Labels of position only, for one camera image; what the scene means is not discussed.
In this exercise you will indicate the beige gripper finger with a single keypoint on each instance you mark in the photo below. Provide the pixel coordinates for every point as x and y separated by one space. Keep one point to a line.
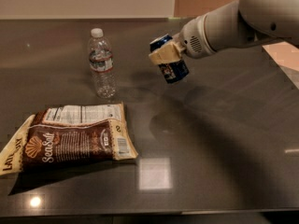
170 52

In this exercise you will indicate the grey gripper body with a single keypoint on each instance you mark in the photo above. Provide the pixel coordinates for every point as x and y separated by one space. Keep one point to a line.
193 37

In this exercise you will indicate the blue pepsi can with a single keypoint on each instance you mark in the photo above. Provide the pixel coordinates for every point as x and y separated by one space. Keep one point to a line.
172 72

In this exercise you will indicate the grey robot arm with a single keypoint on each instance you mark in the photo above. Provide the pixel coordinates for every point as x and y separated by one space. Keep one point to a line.
239 24

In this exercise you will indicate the clear plastic water bottle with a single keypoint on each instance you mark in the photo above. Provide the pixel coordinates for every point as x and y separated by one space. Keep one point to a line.
101 64

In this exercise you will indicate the brown sea salt chip bag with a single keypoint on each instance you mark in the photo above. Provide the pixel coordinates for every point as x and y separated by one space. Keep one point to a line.
68 135

